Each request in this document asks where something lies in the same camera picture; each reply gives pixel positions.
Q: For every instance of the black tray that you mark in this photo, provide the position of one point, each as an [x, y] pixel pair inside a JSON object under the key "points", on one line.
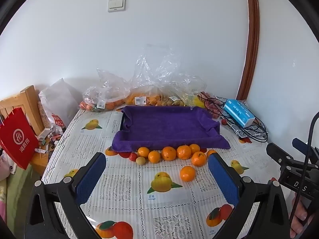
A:
{"points": [[122, 119]]}

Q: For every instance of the red paper bag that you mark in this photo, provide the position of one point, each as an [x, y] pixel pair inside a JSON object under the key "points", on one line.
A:
{"points": [[18, 139]]}

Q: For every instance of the floral print bag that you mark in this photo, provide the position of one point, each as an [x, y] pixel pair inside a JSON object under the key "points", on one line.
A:
{"points": [[44, 114]]}

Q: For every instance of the clear bag of leafy oranges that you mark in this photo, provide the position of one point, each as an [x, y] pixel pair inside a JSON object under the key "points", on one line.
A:
{"points": [[104, 92]]}

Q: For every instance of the wooden chair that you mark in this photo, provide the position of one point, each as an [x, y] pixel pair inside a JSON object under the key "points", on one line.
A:
{"points": [[25, 102]]}

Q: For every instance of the pile of small clutter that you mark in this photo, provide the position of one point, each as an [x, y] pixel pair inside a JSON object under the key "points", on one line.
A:
{"points": [[48, 139]]}

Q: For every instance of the small pale yellow fruit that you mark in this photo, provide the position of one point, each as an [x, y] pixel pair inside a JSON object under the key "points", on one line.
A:
{"points": [[141, 160]]}

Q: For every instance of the wooden side table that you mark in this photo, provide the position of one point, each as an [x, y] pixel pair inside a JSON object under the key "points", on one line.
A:
{"points": [[39, 163]]}

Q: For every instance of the green bedsheet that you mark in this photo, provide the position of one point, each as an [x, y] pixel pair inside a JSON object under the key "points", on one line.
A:
{"points": [[17, 199]]}

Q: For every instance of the large bumpy orange mandarin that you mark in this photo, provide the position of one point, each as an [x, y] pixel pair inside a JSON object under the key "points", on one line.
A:
{"points": [[184, 152]]}

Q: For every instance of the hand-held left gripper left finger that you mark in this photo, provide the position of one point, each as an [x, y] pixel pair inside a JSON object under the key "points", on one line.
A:
{"points": [[89, 176]]}

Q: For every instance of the clear bag of red fruits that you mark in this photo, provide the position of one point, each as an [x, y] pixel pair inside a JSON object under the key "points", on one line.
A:
{"points": [[211, 105]]}

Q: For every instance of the blue tissue pack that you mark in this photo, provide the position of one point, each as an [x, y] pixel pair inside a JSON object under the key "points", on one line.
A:
{"points": [[239, 113]]}

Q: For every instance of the pink cloth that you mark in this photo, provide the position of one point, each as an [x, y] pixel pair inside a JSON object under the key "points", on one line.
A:
{"points": [[3, 164]]}

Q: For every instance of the red and white packet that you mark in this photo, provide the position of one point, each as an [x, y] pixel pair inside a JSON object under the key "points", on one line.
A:
{"points": [[57, 120]]}

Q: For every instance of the white plastic bag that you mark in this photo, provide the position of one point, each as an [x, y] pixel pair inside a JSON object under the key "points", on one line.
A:
{"points": [[59, 97]]}

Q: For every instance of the small orange mandarin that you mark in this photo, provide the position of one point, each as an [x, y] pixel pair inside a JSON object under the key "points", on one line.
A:
{"points": [[143, 151], [154, 156], [194, 148]]}

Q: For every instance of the white light switch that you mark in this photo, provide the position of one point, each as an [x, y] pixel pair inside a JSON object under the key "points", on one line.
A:
{"points": [[116, 4]]}

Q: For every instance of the clear bag of tan fruits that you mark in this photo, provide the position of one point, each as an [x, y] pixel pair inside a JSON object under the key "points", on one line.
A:
{"points": [[174, 101]]}

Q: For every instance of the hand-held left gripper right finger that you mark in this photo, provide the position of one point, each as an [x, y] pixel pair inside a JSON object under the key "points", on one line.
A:
{"points": [[223, 179]]}

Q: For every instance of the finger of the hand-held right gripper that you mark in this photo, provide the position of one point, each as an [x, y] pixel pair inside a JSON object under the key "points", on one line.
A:
{"points": [[297, 143], [279, 154]]}

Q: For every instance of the orange mandarin with green stem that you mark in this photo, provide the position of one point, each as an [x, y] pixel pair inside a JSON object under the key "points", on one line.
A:
{"points": [[198, 158]]}

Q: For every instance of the person's right hand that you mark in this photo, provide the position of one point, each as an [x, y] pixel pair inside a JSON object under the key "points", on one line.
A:
{"points": [[299, 215]]}

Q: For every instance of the black and white patterned pouch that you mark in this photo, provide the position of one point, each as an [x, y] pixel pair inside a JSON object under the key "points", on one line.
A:
{"points": [[236, 130]]}

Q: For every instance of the large clear bag of oranges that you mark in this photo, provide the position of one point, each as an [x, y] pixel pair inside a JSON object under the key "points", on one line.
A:
{"points": [[149, 79]]}

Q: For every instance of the brown wooden door frame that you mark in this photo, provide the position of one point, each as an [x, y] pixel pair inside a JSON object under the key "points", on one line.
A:
{"points": [[251, 42]]}

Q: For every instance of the purple towel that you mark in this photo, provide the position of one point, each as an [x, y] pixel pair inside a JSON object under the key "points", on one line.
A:
{"points": [[169, 127]]}

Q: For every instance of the smooth oval orange fruit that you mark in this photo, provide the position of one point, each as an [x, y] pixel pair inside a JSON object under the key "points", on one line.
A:
{"points": [[211, 152]]}

